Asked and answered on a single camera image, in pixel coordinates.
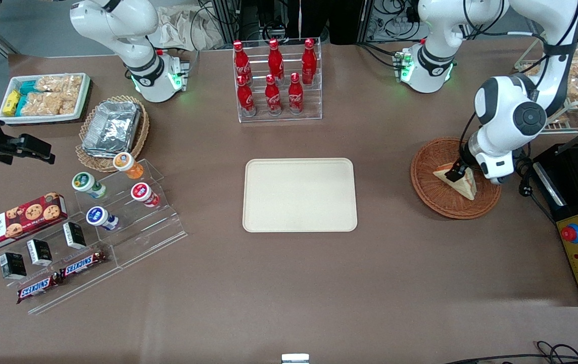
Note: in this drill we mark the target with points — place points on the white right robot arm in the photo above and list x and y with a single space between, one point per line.
117 25

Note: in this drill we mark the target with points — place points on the clear acrylic bottle rack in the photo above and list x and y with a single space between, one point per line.
284 117

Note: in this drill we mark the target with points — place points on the crumpled beige cloth bag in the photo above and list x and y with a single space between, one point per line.
183 28

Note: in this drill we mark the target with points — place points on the green cap yogurt bottle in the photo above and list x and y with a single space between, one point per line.
87 184

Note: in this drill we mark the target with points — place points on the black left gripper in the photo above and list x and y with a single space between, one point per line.
461 165

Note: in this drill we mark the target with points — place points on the light wicker basket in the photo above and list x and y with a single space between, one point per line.
142 134

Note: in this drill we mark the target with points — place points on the black appliance housing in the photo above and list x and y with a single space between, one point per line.
569 177

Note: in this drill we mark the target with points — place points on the red cola bottle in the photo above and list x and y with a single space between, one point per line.
245 97
241 60
275 59
295 95
272 96
309 59

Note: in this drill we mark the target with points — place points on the orange cap yogurt bottle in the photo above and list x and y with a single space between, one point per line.
128 165

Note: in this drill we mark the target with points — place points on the brown wicker basket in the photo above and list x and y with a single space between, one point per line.
433 197

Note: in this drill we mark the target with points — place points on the triangular sandwich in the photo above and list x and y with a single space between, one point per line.
467 189

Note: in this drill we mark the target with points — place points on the Snickers chocolate bar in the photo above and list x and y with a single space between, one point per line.
36 288
82 264

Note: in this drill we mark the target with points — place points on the beige plastic tray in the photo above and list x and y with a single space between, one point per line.
299 194

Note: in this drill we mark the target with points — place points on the red Walkers cookie box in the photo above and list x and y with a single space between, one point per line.
16 222

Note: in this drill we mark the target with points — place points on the clear acrylic stepped stand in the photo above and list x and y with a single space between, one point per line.
152 235
87 285

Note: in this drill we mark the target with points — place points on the red cap yogurt bottle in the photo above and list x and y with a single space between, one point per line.
143 194

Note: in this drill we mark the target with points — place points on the yellow snack packet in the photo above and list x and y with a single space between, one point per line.
11 102

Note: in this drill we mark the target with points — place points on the teal snack packet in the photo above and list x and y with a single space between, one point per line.
21 105
28 87

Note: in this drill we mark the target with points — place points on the white rectangular snack tray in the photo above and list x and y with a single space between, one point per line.
83 98

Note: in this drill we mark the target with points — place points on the small black box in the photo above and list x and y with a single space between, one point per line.
75 235
39 252
12 265

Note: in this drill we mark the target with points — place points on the aluminium foil tray stack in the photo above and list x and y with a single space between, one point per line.
112 126

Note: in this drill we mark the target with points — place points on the blue cap yogurt bottle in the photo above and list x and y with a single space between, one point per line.
100 217

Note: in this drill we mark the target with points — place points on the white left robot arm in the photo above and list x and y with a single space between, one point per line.
511 106

